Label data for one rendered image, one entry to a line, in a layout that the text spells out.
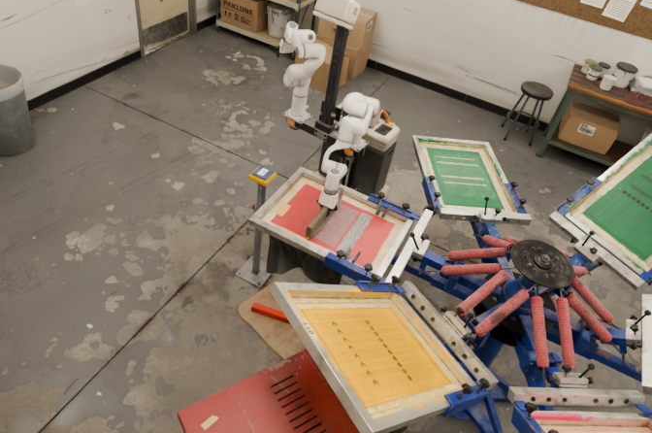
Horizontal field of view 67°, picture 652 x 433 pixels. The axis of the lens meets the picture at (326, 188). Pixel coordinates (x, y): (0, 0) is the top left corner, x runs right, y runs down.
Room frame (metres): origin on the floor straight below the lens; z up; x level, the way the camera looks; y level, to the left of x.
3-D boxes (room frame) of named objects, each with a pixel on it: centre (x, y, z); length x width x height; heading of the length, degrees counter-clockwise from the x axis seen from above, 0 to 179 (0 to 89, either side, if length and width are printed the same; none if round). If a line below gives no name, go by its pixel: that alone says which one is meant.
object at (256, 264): (2.36, 0.40, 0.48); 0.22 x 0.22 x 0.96; 69
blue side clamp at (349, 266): (1.70, -0.21, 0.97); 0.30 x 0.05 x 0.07; 69
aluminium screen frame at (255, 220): (2.05, -0.08, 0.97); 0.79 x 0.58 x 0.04; 69
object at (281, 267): (1.87, 0.04, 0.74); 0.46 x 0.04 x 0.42; 69
